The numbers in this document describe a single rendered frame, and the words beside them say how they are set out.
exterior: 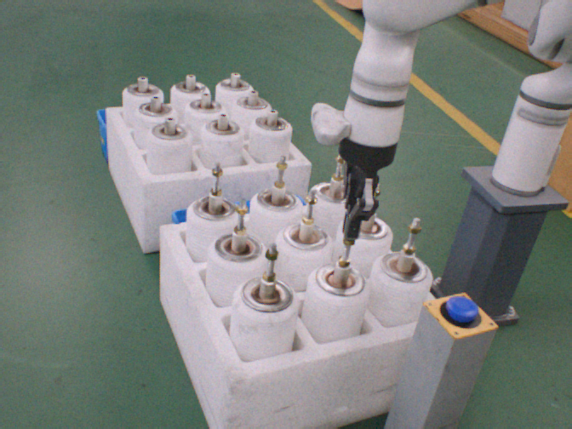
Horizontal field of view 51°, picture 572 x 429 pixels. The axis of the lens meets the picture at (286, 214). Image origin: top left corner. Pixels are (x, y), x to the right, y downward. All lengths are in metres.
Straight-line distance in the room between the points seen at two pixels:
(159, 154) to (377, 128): 0.63
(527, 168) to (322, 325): 0.48
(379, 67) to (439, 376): 0.40
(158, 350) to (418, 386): 0.49
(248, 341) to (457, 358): 0.28
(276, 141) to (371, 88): 0.64
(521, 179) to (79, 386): 0.85
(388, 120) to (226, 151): 0.62
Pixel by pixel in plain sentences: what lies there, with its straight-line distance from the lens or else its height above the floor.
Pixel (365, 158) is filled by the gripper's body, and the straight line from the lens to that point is 0.76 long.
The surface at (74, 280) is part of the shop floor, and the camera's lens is 1.29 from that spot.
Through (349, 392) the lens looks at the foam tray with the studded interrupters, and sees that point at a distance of 0.98.
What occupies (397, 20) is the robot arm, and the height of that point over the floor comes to 0.65.
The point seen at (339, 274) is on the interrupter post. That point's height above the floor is 0.27.
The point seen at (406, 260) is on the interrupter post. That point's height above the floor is 0.27.
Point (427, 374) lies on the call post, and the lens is 0.84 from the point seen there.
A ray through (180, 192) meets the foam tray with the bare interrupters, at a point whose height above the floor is 0.15.
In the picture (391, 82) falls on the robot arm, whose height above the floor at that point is 0.58.
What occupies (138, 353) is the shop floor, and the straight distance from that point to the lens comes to 1.13.
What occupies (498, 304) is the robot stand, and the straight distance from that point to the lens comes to 1.31.
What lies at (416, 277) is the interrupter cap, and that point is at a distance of 0.96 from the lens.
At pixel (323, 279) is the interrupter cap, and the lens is 0.90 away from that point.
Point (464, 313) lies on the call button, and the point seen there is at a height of 0.33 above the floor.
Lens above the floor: 0.81
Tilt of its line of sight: 32 degrees down
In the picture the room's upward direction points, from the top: 8 degrees clockwise
